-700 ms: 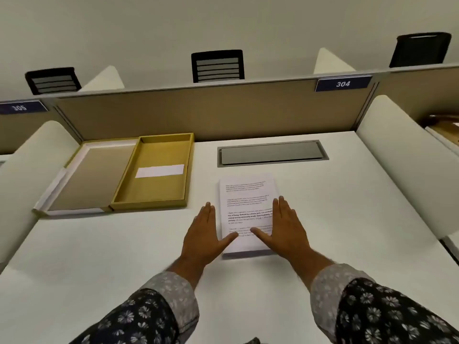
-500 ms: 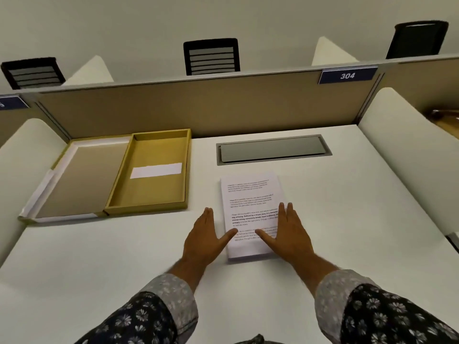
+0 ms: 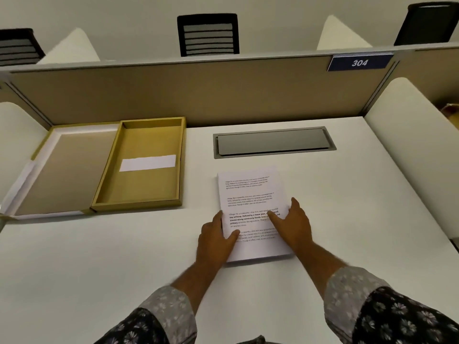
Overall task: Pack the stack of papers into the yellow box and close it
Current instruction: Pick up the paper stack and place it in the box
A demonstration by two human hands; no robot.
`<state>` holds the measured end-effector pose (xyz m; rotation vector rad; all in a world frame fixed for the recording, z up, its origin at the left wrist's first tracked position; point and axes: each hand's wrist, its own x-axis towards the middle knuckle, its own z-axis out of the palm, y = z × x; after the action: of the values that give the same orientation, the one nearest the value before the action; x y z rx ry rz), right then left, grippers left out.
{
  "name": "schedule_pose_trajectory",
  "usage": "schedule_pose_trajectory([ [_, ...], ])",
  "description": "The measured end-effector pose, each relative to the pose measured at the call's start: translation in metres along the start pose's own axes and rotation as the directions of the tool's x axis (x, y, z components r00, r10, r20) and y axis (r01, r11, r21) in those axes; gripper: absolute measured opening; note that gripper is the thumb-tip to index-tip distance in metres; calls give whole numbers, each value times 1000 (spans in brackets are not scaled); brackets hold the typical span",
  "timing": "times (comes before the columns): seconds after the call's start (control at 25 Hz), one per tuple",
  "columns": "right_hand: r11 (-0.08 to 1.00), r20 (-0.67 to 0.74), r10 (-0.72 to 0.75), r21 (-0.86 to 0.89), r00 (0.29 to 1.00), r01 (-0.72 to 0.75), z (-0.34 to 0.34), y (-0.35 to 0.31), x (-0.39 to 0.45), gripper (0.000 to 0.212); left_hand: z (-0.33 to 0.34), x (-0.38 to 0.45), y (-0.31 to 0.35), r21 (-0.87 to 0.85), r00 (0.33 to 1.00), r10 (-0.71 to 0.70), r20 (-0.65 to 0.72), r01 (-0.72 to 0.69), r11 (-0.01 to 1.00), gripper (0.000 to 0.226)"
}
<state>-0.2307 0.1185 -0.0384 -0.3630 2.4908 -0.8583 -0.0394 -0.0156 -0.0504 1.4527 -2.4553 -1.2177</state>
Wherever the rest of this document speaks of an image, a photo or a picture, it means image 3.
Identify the person's right hand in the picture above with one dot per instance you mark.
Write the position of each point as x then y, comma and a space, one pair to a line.
296, 229

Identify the person's left hand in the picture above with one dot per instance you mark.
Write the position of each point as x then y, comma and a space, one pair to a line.
212, 245

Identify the person's left thumb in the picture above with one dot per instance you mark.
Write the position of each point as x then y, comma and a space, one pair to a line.
233, 238

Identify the person's right thumb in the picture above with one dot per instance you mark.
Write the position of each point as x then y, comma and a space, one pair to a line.
277, 220

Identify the stack of white printed paper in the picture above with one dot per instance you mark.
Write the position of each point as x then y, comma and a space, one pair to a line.
251, 189

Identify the person's right forearm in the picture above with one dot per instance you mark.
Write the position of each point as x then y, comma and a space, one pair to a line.
358, 304

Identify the person's left forearm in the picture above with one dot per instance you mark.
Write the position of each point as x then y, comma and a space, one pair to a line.
179, 300

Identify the gold cardboard box tray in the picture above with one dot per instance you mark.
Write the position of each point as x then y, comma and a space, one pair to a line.
143, 186

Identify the white paper slip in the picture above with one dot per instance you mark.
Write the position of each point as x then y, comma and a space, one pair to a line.
147, 163

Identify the beige desk divider panel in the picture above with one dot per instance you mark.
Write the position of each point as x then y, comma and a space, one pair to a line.
200, 89

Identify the white side divider panel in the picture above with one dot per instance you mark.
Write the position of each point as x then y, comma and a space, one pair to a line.
18, 146
416, 146

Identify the blue number sign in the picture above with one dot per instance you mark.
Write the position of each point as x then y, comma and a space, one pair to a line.
359, 62

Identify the open box lid beige lining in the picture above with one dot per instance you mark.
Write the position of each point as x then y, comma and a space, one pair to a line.
61, 171

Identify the black slatted chair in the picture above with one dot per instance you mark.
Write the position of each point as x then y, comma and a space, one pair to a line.
18, 48
208, 35

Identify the black mesh chair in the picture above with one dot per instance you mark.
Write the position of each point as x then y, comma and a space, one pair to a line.
426, 25

